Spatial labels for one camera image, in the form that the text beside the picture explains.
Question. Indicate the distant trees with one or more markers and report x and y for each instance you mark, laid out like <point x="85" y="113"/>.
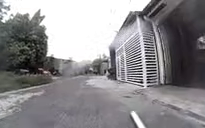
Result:
<point x="97" y="64"/>

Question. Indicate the building with white grille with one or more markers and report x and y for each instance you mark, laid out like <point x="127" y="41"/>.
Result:
<point x="135" y="56"/>

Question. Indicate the distant low building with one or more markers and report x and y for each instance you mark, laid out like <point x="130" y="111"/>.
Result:
<point x="65" y="65"/>

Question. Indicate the grey asphalt road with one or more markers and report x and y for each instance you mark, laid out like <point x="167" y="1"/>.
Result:
<point x="80" y="106"/>

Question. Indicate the robot's own part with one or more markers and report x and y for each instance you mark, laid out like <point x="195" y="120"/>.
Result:
<point x="137" y="119"/>

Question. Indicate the row of trees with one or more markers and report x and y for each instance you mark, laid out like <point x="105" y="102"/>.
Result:
<point x="23" y="43"/>

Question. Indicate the building with dark openings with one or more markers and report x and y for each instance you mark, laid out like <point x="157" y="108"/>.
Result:
<point x="183" y="50"/>

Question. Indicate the pale concrete kerb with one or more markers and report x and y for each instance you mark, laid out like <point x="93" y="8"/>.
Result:
<point x="20" y="90"/>

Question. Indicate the grass verge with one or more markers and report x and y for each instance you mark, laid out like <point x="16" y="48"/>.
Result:
<point x="13" y="81"/>

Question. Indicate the grey concrete pavement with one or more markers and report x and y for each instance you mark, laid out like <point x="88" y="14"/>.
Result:
<point x="186" y="98"/>

